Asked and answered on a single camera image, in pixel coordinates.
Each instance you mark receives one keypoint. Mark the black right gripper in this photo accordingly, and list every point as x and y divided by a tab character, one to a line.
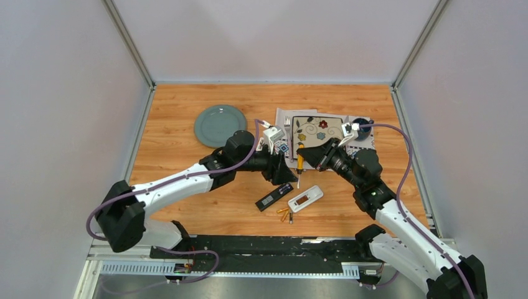
320	156

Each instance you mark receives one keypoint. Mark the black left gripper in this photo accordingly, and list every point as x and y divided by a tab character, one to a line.
278	172

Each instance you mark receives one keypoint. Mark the yellow handled screwdriver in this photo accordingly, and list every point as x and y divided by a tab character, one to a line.
299	169

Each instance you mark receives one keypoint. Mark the black remote control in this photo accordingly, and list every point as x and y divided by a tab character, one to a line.
275	195

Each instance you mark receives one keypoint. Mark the short white remote control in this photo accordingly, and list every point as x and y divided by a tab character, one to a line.
305	199

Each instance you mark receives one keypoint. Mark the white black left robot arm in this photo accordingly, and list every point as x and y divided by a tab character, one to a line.
124	212

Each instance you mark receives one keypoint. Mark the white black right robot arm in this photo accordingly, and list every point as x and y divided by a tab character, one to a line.
399	238

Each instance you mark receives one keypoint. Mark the floral square ceramic plate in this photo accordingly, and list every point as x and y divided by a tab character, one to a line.
311	131

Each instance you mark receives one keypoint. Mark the dark blue mug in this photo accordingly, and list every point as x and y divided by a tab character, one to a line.
363	133

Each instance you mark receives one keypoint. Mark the silver fork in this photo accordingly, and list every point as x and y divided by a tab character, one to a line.
288	129

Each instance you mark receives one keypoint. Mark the white patterned placemat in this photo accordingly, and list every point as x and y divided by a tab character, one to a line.
282	145

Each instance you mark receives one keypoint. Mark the teal round plate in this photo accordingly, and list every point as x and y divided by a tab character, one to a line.
216	124

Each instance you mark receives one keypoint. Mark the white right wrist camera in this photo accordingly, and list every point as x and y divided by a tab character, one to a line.
350	133

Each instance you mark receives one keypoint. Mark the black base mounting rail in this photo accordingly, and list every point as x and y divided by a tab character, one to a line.
249	255

